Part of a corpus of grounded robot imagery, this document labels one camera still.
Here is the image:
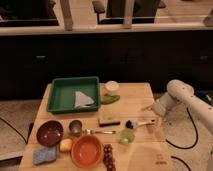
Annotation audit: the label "orange bowl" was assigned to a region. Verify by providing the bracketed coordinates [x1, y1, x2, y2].
[71, 135, 104, 169]

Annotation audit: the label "green plastic cup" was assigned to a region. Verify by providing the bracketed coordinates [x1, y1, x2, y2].
[119, 128, 135, 145]

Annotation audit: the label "dark red bowl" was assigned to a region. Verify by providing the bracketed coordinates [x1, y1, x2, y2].
[36, 120, 63, 147]

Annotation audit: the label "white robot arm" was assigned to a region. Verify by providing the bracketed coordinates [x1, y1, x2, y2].
[150, 79, 213, 135]

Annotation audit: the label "small metal cup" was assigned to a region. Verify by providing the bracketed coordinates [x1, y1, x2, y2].
[69, 120, 82, 136]

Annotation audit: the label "black head dish brush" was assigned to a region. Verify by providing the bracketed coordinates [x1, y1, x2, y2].
[125, 120, 155, 130]

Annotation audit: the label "small white bowl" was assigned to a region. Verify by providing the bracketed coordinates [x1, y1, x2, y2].
[105, 81, 119, 95]

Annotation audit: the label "green toy vegetable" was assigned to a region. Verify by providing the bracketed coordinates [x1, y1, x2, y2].
[101, 95, 120, 105]

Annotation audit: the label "white folded cloth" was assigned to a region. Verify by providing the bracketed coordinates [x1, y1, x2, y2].
[75, 91, 94, 108]

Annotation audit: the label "gold fork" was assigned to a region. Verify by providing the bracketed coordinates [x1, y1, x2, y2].
[82, 129, 116, 134]

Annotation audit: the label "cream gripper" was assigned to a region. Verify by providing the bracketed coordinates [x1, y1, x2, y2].
[141, 100, 167, 128]

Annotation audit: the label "purple toy grapes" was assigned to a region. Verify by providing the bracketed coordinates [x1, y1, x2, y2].
[103, 144, 116, 171]

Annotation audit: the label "blue sponge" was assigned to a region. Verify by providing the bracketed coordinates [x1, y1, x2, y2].
[32, 147, 57, 165]

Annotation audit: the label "black chair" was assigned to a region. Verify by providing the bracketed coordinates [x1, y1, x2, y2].
[92, 0, 166, 25]

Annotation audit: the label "yellow toy potato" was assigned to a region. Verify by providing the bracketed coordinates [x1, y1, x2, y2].
[59, 139, 72, 152]

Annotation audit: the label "wooden block sponge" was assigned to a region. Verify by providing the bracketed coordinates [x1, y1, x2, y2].
[98, 115, 120, 127]

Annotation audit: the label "black floor cable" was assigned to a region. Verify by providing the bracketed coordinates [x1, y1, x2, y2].
[165, 107, 200, 150]

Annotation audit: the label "green plastic tray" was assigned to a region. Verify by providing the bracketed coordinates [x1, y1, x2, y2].
[46, 76, 100, 114]

